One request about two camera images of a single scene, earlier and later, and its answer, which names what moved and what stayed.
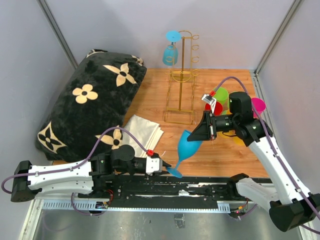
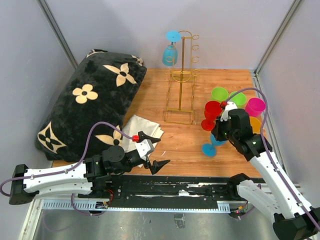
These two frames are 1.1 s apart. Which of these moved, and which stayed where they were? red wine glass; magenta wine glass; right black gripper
Moved: right black gripper
Stayed: red wine glass; magenta wine glass
